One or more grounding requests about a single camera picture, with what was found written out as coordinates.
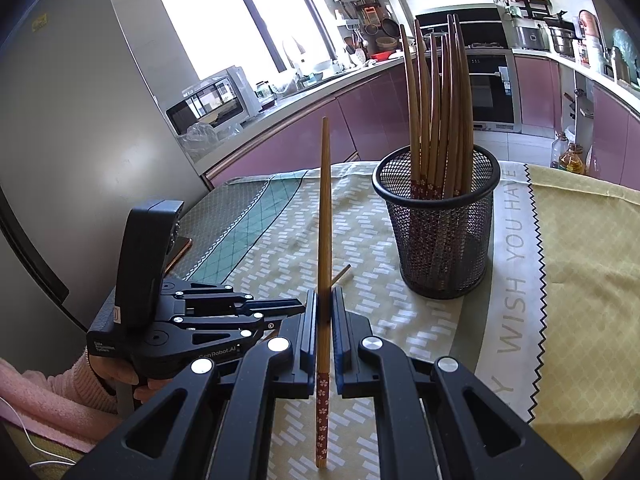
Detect pink cabinets under window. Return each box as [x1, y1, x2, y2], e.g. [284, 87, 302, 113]
[202, 67, 418, 191]

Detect white countertop oven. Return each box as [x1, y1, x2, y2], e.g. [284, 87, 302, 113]
[166, 66, 264, 136]

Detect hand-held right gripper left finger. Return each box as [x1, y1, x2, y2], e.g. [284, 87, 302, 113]
[62, 290, 319, 480]

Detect yellow-green table cover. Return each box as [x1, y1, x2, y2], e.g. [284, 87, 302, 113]
[525, 164, 640, 433]

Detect silver rice cooker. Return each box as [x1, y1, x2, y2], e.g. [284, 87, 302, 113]
[509, 22, 550, 52]

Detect yellow cooking oil bottle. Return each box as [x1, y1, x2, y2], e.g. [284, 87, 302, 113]
[557, 144, 587, 176]

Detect pink kettle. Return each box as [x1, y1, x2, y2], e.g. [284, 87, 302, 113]
[578, 9, 602, 39]

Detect wooden chopstick red patterned end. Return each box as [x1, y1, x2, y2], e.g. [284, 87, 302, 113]
[314, 117, 332, 470]
[327, 263, 353, 291]

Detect black built-in oven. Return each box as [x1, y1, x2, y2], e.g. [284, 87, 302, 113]
[467, 50, 519, 134]

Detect patterned green beige tablecloth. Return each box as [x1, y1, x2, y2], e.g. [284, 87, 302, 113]
[167, 160, 548, 480]

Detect stainless steel pot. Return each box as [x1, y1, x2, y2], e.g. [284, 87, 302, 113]
[549, 27, 576, 57]

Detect black mesh utensil holder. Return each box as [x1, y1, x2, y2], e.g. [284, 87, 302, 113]
[371, 144, 501, 300]

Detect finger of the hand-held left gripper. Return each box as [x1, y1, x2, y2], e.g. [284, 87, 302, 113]
[154, 315, 281, 347]
[160, 281, 306, 319]

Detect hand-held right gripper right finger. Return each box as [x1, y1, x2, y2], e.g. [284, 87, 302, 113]
[330, 286, 583, 480]

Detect black range hood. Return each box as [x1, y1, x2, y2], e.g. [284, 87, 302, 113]
[415, 6, 509, 47]

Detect clear plastic bag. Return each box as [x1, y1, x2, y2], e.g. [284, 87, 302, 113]
[177, 120, 242, 162]

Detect green plastic bag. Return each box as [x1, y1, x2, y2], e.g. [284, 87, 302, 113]
[612, 27, 640, 62]

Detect bunch of wooden chopsticks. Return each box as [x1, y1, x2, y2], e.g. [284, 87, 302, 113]
[398, 12, 476, 201]

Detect person's left forearm pink sleeve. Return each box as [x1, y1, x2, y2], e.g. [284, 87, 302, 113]
[0, 357, 127, 455]

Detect brown-edged flat object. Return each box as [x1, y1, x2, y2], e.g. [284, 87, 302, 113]
[164, 236, 193, 276]

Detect kitchen window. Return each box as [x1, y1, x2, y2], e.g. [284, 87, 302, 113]
[150, 0, 337, 88]

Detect person's left hand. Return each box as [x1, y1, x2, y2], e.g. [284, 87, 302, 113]
[89, 355, 172, 405]

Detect thin white cable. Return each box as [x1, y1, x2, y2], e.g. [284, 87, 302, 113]
[0, 394, 77, 467]

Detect grey refrigerator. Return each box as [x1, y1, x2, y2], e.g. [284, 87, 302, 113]
[0, 0, 217, 343]

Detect pink cabinets beside oven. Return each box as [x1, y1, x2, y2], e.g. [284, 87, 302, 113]
[515, 55, 640, 192]

